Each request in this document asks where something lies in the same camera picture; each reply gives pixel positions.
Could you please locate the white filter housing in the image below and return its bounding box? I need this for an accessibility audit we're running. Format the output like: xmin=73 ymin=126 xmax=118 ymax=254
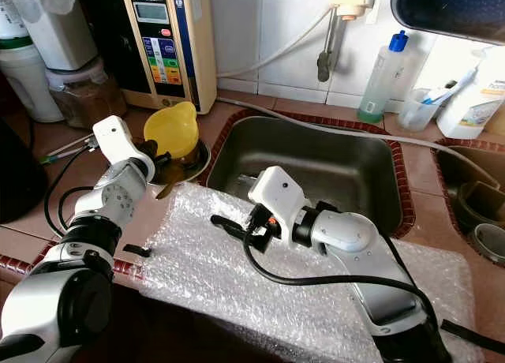
xmin=12 ymin=0 xmax=99 ymax=72

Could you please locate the clear bubble wrap sheet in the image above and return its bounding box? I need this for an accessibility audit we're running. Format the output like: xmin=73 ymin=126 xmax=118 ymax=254
xmin=118 ymin=181 xmax=486 ymax=363

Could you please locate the white canister green band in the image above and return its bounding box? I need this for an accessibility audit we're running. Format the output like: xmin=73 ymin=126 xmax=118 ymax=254
xmin=0 ymin=0 xmax=58 ymax=103

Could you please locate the black tape strip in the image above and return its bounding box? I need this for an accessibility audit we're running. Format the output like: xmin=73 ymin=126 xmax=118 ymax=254
xmin=122 ymin=243 xmax=152 ymax=259
xmin=440 ymin=320 xmax=505 ymax=337

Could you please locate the cream faucet diverter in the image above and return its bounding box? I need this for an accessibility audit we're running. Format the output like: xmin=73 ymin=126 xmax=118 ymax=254
xmin=331 ymin=0 xmax=391 ymax=22

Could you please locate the stainless steel sink basin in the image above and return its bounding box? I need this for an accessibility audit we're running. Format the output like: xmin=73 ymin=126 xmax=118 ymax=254
xmin=205 ymin=114 xmax=403 ymax=238

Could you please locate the cream water ionizer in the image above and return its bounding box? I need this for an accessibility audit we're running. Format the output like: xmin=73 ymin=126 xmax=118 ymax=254
xmin=83 ymin=0 xmax=218 ymax=115

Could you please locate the small steel sink basin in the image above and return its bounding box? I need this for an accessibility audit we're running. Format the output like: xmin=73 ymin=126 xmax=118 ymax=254
xmin=434 ymin=142 xmax=505 ymax=269

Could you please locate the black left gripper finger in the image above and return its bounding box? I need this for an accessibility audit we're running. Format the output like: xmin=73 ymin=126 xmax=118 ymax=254
xmin=158 ymin=163 xmax=184 ymax=200

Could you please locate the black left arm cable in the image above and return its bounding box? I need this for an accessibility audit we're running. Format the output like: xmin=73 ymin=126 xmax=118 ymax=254
xmin=43 ymin=144 xmax=99 ymax=239
xmin=59 ymin=187 xmax=99 ymax=230

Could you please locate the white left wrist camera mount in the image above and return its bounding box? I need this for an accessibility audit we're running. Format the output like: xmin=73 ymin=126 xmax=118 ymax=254
xmin=92 ymin=116 xmax=155 ymax=184

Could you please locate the thin white stick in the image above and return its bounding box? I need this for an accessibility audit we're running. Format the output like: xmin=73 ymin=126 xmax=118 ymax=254
xmin=42 ymin=144 xmax=101 ymax=164
xmin=50 ymin=133 xmax=93 ymax=154

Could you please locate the small steel bowl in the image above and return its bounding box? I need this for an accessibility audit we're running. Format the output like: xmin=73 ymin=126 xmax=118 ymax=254
xmin=472 ymin=223 xmax=505 ymax=268

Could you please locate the black kettle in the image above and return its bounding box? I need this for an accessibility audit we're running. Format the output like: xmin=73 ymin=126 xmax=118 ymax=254
xmin=0 ymin=122 xmax=48 ymax=226

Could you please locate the dark green cup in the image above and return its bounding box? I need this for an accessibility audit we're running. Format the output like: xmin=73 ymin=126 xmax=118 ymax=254
xmin=454 ymin=181 xmax=505 ymax=231

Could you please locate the jar with brown contents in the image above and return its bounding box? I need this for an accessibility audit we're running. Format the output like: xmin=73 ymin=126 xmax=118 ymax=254
xmin=45 ymin=59 xmax=127 ymax=129

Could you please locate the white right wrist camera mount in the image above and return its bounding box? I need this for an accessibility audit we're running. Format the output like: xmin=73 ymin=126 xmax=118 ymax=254
xmin=247 ymin=166 xmax=309 ymax=241

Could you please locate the clear plastic cup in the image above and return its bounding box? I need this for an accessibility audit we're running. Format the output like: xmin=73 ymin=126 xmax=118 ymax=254
xmin=397 ymin=87 xmax=443 ymax=133

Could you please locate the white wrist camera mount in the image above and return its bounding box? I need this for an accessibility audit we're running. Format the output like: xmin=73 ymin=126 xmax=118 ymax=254
xmin=92 ymin=116 xmax=155 ymax=184
xmin=247 ymin=166 xmax=309 ymax=241

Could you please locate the grey wall faucet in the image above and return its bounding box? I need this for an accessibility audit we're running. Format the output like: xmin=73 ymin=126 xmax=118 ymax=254
xmin=316 ymin=0 xmax=344 ymax=84

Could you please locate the clear bottle blue cap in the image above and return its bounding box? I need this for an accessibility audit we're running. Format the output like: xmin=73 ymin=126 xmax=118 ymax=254
xmin=357 ymin=30 xmax=411 ymax=125

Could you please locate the thin white hose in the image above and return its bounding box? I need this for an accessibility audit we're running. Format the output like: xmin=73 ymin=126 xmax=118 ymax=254
xmin=215 ymin=4 xmax=340 ymax=80

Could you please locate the yellow plastic jug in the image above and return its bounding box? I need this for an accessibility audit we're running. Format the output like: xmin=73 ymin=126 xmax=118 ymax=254
xmin=144 ymin=101 xmax=200 ymax=160

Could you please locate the white detergent bottle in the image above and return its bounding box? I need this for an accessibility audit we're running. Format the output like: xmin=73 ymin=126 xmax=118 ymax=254
xmin=436 ymin=47 xmax=505 ymax=140

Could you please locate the round metal bowl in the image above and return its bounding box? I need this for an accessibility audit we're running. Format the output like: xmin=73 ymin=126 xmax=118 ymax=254
xmin=154 ymin=138 xmax=212 ymax=186

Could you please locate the metal spoon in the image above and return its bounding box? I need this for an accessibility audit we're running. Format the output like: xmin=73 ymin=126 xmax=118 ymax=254
xmin=234 ymin=174 xmax=257 ymax=192

